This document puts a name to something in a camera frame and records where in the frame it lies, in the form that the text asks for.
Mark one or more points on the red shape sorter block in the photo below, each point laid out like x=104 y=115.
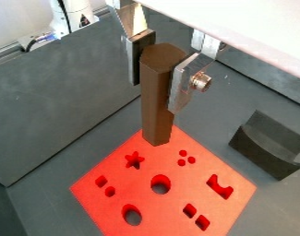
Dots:
x=173 y=190

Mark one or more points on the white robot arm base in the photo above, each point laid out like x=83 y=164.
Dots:
x=71 y=15

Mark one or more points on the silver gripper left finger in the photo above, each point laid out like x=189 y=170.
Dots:
x=137 y=35

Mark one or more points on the black curved holder block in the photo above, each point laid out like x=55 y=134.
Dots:
x=269 y=144

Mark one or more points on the brown hexagon peg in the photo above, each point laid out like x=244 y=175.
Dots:
x=157 y=61

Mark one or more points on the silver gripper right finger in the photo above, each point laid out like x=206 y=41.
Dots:
x=189 y=74

